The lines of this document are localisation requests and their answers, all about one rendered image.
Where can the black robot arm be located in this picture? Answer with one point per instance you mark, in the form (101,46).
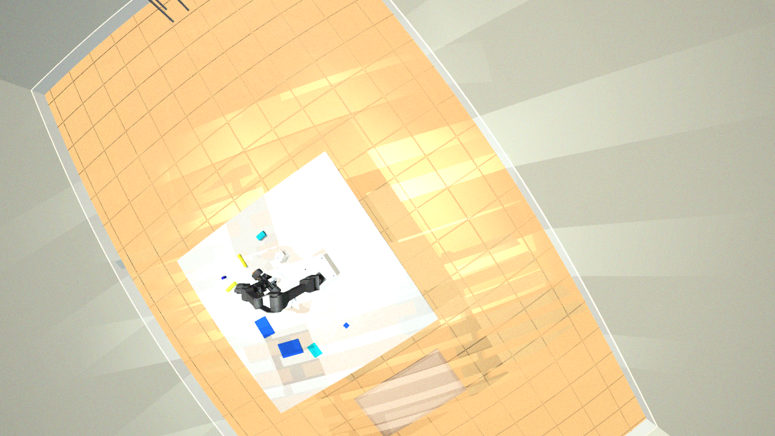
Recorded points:
(254,294)

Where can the blue flat square plate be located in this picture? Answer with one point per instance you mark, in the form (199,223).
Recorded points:
(290,348)

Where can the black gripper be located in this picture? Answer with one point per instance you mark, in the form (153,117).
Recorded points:
(264,280)

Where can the blue flat rectangular plate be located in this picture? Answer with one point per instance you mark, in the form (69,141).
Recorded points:
(264,327)

